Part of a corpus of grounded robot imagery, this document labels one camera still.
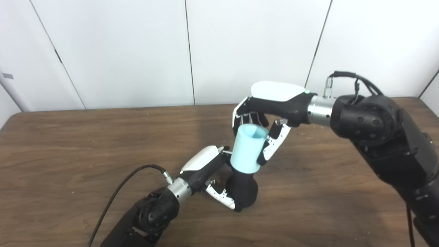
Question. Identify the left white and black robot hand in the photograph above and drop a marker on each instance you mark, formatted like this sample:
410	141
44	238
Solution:
202	168

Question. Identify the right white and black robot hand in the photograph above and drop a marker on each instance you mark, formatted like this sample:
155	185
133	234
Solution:
284	106

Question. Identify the black flared nozzle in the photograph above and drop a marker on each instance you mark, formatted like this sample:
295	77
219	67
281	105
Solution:
243	190

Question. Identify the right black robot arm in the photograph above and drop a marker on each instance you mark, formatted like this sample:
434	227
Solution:
384	137

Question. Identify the small grey wall label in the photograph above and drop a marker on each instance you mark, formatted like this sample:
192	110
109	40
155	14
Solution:
7	75

